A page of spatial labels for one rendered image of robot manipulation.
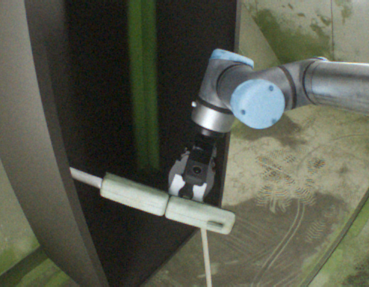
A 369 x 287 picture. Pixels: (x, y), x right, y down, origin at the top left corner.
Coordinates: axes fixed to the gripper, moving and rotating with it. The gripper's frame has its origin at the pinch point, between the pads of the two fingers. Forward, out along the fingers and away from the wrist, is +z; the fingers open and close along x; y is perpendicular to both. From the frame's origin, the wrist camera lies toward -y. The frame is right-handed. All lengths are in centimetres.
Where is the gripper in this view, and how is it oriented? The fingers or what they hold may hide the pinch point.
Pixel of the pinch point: (181, 206)
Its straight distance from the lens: 96.8
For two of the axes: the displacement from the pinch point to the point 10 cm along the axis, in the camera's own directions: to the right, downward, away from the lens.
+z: -3.0, 8.8, 3.6
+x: -9.5, -3.2, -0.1
